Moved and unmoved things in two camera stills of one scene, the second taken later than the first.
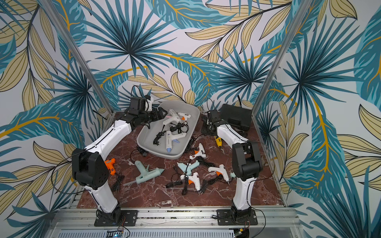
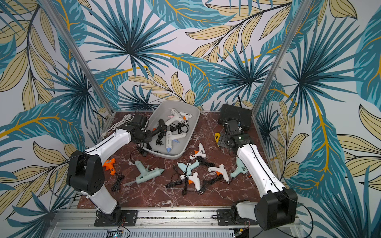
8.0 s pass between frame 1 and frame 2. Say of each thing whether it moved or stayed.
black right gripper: moved
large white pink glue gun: stayed
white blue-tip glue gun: stayed
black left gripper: moved
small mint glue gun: stayed
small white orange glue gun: stayed
